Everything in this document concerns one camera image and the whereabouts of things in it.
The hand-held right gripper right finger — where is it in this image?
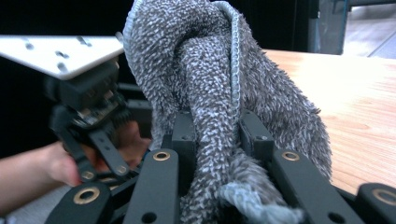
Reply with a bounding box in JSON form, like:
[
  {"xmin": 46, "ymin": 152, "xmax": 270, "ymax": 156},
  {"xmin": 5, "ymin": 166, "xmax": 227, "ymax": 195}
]
[{"xmin": 238, "ymin": 108, "xmax": 276, "ymax": 164}]

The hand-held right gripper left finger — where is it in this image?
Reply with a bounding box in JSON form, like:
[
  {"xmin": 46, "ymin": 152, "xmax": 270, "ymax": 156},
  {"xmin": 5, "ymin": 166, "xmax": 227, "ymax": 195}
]
[{"xmin": 162, "ymin": 111, "xmax": 198, "ymax": 195}]

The grey terry towel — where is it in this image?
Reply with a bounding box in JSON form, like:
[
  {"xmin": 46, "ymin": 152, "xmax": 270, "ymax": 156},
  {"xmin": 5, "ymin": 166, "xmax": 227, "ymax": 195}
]
[{"xmin": 121, "ymin": 0, "xmax": 332, "ymax": 224}]

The dark curtain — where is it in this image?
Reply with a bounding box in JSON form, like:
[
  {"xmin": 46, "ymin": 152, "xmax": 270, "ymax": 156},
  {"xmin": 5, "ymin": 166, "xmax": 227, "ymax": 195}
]
[{"xmin": 0, "ymin": 0, "xmax": 312, "ymax": 158}]

